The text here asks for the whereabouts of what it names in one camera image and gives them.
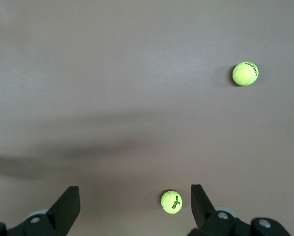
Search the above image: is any yellow-green tennis ball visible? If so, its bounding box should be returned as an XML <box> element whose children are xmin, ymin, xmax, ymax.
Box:
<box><xmin>232</xmin><ymin>61</ymin><xmax>260</xmax><ymax>87</ymax></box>
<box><xmin>161</xmin><ymin>189</ymin><xmax>183</xmax><ymax>214</ymax></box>

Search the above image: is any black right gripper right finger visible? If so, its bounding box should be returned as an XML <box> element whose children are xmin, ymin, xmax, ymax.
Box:
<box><xmin>187</xmin><ymin>184</ymin><xmax>255</xmax><ymax>236</ymax></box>

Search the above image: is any brown table cover sheet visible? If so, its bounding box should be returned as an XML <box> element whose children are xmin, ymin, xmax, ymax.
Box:
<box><xmin>0</xmin><ymin>0</ymin><xmax>294</xmax><ymax>236</ymax></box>

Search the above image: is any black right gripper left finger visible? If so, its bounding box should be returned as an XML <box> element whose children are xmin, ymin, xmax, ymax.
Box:
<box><xmin>7</xmin><ymin>186</ymin><xmax>81</xmax><ymax>236</ymax></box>

